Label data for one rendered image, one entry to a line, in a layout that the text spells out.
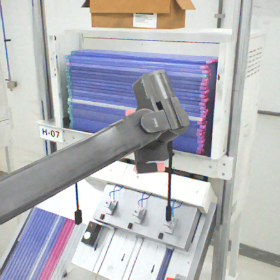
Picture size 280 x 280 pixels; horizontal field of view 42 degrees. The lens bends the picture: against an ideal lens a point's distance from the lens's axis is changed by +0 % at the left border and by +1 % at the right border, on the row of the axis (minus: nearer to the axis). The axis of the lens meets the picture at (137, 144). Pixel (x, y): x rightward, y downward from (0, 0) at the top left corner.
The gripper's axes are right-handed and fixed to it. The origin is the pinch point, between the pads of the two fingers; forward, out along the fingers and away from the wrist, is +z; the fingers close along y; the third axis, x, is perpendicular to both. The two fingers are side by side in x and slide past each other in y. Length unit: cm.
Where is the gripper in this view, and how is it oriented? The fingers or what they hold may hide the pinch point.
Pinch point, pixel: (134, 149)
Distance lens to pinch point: 83.5
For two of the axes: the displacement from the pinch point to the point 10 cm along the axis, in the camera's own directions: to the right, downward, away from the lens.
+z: -4.1, 2.9, 8.7
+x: 9.0, -0.5, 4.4
